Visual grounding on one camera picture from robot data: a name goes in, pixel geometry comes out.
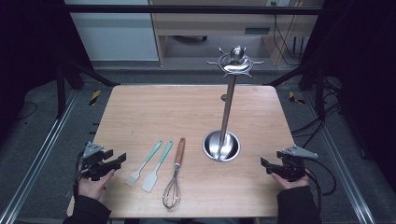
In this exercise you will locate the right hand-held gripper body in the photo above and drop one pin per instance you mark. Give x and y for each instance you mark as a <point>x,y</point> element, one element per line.
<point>292,168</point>

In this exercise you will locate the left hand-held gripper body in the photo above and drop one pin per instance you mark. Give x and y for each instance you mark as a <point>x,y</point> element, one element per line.
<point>93,161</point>

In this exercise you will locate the steel utensil rack stand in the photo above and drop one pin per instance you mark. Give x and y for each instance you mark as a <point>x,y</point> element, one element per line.
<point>226,109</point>

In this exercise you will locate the person's right hand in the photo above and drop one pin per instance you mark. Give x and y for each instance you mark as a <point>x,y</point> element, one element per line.
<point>291,183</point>

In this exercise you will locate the person's left hand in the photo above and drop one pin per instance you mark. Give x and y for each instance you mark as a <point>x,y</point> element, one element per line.
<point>93,188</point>

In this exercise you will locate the yellow black floor tape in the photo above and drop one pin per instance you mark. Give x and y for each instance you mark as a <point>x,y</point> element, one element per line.
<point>95,97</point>
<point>294,99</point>

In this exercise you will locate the white cabinet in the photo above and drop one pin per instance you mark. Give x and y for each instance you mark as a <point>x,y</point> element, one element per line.
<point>115,34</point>

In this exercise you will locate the light wooden desk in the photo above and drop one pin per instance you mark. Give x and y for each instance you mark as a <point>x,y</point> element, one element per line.
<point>218,23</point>

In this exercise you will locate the aluminium floor rail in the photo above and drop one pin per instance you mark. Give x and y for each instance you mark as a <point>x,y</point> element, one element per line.
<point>342,168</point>
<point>40,152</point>

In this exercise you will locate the black frame strut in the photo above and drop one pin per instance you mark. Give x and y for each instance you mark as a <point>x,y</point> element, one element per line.
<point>60,90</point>
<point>319,90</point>

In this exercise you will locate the black horizontal frame bar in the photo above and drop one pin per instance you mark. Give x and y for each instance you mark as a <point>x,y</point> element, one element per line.
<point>186,9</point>

